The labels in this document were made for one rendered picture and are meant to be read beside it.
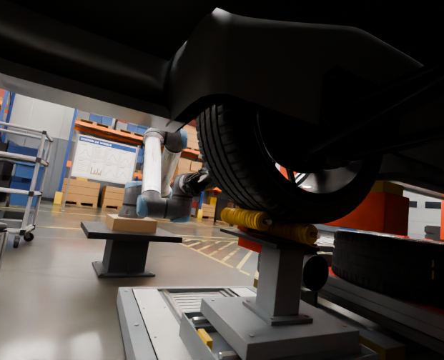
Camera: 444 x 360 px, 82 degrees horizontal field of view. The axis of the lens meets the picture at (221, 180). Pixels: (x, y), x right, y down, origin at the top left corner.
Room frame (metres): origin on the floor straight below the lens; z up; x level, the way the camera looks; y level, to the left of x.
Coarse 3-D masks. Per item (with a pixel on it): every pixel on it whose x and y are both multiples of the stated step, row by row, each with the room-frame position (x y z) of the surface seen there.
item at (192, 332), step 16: (192, 320) 0.86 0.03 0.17; (192, 336) 0.81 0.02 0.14; (208, 336) 0.75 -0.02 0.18; (192, 352) 0.80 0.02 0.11; (208, 352) 0.71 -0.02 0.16; (224, 352) 0.68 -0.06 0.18; (320, 352) 0.78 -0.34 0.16; (336, 352) 0.81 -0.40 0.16; (352, 352) 0.84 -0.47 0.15; (368, 352) 0.83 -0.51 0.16
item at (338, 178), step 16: (256, 112) 0.67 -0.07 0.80; (256, 128) 0.67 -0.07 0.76; (368, 144) 0.86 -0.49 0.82; (272, 160) 0.93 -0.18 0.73; (288, 176) 0.98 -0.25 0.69; (320, 176) 0.98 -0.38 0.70; (336, 176) 0.91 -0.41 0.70; (352, 176) 0.85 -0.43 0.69; (304, 192) 0.75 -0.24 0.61; (320, 192) 0.83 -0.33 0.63; (336, 192) 0.80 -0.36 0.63
